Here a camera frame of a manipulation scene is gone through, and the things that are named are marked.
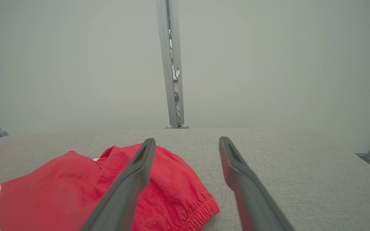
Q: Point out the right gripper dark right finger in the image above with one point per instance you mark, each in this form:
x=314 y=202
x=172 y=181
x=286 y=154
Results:
x=252 y=199

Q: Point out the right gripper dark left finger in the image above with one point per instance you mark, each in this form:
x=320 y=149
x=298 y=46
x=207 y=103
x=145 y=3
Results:
x=124 y=192

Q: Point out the red shorts with white stripe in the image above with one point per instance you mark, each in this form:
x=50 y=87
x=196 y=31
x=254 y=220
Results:
x=59 y=192

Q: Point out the grey metal post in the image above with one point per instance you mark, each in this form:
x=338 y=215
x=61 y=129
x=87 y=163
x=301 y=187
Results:
x=165 y=48

